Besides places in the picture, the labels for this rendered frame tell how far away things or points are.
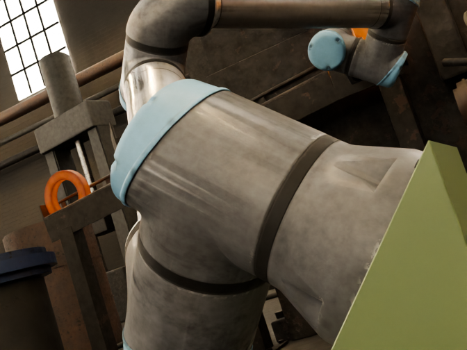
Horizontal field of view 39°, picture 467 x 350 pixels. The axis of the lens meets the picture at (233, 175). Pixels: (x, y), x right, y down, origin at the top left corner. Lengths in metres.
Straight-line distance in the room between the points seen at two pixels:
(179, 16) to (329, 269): 0.74
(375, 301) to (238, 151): 0.18
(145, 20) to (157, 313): 0.63
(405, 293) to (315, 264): 0.08
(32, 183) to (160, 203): 9.90
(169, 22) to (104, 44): 8.63
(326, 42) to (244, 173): 1.00
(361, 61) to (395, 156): 0.99
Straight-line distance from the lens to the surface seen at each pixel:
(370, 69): 1.54
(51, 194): 2.36
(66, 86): 7.66
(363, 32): 1.88
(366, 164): 0.55
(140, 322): 0.71
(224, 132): 0.58
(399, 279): 0.49
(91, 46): 9.93
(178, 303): 0.66
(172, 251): 0.62
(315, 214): 0.53
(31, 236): 4.30
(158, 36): 1.17
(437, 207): 0.48
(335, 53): 1.54
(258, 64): 2.05
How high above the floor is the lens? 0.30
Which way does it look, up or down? 7 degrees up
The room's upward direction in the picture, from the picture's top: 18 degrees counter-clockwise
